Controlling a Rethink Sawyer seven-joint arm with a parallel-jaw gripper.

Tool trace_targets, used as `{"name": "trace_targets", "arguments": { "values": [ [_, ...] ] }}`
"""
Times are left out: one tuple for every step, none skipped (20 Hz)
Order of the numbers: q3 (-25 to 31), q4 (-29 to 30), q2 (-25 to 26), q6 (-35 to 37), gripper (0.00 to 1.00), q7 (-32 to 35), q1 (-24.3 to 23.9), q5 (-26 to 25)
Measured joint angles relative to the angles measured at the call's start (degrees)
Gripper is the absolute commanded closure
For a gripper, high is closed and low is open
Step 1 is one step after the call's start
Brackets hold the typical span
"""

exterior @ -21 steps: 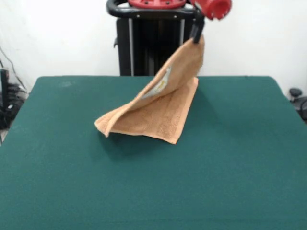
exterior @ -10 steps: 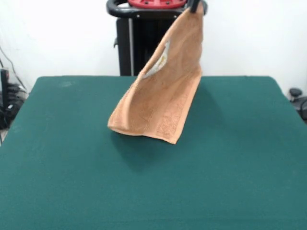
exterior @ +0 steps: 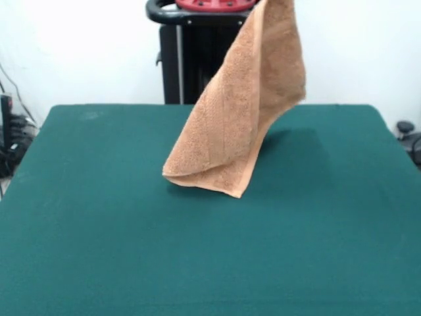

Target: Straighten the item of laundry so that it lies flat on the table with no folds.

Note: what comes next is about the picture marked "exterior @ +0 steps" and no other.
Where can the tan terry towel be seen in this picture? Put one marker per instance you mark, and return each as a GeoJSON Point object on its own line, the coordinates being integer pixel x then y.
{"type": "Point", "coordinates": [223, 131]}

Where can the dark green table cloth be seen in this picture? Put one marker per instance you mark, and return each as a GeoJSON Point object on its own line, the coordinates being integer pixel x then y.
{"type": "Point", "coordinates": [98, 263]}

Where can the black box with red mark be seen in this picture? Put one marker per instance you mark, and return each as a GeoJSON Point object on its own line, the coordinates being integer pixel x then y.
{"type": "Point", "coordinates": [5, 125]}

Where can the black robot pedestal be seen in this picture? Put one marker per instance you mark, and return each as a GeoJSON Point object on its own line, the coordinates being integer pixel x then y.
{"type": "Point", "coordinates": [197, 66]}

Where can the red robot base plate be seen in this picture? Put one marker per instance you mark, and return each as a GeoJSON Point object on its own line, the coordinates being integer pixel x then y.
{"type": "Point", "coordinates": [213, 5]}

